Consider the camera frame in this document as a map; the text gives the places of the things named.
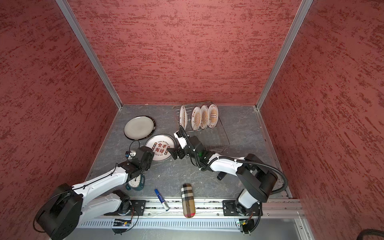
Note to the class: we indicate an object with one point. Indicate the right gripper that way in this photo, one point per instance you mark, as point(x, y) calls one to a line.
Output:
point(173, 152)

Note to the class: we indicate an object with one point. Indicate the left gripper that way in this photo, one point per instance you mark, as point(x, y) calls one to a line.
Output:
point(151, 158)

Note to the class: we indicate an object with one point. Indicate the dark rimmed cream plate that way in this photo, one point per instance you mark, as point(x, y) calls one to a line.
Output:
point(153, 121)

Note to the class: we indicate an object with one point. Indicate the white grey line plate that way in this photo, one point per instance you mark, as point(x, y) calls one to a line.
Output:
point(139, 128)

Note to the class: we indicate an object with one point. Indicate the orange sunburst plate front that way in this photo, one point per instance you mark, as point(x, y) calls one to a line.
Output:
point(183, 117)

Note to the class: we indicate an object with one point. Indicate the orange sunburst plate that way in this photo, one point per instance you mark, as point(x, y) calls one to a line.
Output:
point(213, 116)
point(196, 118)
point(204, 117)
point(183, 117)

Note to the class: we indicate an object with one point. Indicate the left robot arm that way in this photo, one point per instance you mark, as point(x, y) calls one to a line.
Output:
point(70, 206)

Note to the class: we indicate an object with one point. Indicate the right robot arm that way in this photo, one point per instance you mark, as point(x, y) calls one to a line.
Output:
point(258, 178)

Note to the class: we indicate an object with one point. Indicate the teal alarm clock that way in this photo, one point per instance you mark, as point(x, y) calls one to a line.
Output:
point(136, 184)

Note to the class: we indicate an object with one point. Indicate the blue marker pen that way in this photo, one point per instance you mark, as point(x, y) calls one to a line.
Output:
point(162, 200)

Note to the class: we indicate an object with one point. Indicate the black usb stick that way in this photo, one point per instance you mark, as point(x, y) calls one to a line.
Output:
point(221, 175)

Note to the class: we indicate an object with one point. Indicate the plaid glasses case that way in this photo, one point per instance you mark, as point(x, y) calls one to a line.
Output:
point(188, 201)

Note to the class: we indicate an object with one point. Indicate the right corner aluminium profile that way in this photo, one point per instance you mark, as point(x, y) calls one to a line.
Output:
point(290, 37)

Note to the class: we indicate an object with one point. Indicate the corner aluminium profile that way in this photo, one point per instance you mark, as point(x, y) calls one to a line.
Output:
point(74, 24)
point(290, 37)

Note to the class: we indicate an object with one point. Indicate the left corner aluminium profile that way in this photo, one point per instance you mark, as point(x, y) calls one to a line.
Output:
point(74, 24)

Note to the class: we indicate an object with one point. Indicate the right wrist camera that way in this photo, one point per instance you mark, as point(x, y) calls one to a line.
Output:
point(181, 140)

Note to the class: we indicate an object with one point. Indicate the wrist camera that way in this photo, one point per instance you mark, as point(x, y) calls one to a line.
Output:
point(181, 140)
point(130, 154)

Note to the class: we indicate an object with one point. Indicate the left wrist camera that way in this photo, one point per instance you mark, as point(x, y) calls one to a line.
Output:
point(130, 154)

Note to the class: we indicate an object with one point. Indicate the metal wire dish rack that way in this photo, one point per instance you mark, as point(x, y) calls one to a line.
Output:
point(214, 139)

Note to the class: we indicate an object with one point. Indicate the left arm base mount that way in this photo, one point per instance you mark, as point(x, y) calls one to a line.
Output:
point(131, 208)

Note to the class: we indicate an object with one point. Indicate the white perforated cable duct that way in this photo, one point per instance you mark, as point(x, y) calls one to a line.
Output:
point(168, 224)

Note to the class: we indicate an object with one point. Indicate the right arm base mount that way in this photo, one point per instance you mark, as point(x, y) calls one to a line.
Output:
point(233, 208)

